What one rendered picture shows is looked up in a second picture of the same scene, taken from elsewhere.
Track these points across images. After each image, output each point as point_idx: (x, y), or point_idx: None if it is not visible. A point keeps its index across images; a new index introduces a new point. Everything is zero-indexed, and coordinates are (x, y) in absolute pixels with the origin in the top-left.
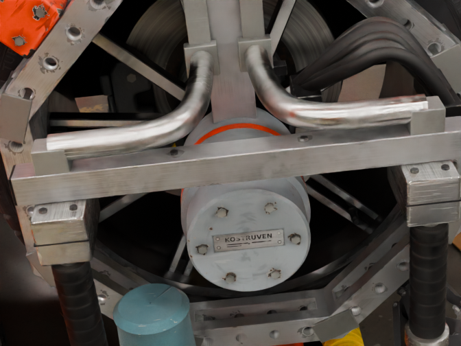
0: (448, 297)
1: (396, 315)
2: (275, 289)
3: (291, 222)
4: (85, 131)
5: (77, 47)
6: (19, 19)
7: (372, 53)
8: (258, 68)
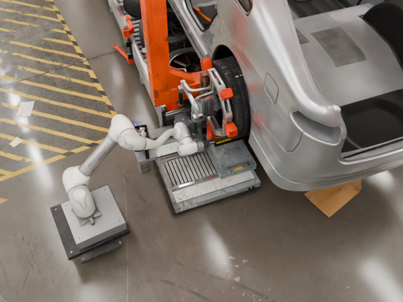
0: (214, 139)
1: (216, 138)
2: (220, 123)
3: None
4: (185, 82)
5: (204, 74)
6: (202, 66)
7: (203, 102)
8: (204, 93)
